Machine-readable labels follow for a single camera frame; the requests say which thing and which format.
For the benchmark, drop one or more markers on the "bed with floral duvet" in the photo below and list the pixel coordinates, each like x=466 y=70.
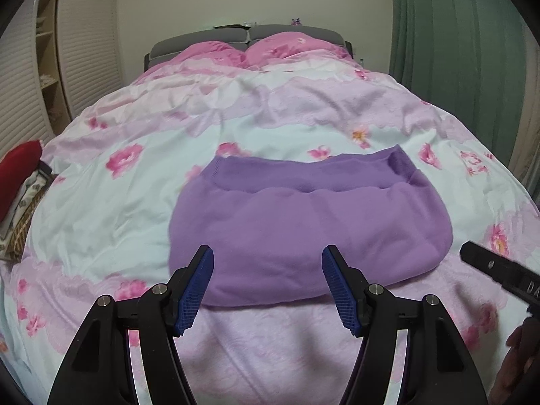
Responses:
x=253 y=109

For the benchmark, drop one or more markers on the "narrow white louvered wardrobe door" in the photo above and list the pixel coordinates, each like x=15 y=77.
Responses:
x=88 y=29

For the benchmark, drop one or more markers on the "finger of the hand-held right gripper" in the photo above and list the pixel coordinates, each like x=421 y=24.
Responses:
x=485 y=261

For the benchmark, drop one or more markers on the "pink floral pillow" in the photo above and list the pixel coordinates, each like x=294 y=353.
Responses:
x=291 y=46
x=211 y=52

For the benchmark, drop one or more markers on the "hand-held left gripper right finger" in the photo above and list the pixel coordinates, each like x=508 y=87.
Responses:
x=339 y=287

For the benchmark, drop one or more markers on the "dark flat item on headboard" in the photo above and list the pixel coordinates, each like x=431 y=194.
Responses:
x=228 y=26

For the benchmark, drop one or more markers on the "small purple toy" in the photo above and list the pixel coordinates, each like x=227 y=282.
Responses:
x=296 y=20

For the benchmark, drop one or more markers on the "brown checked folded garment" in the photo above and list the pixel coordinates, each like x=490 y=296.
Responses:
x=19 y=240

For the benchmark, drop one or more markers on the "person's right hand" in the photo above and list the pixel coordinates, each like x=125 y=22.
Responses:
x=517 y=367

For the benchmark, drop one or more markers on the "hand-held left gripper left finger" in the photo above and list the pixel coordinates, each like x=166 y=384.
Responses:
x=196 y=287

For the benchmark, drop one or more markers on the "dark navy folded garment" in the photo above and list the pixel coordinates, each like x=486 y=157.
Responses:
x=45 y=168

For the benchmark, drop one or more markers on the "grey upholstered headboard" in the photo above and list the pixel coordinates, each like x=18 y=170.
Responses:
x=202 y=36

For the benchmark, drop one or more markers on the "white patterned folded garment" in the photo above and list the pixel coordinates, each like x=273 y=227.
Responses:
x=29 y=202

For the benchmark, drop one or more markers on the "cream wardrobe shelf unit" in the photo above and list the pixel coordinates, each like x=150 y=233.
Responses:
x=48 y=50

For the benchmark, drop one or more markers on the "green curtain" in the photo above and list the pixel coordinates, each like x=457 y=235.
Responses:
x=455 y=50

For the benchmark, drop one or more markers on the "purple sweatshirt with green print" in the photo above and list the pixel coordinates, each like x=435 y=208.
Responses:
x=295 y=228

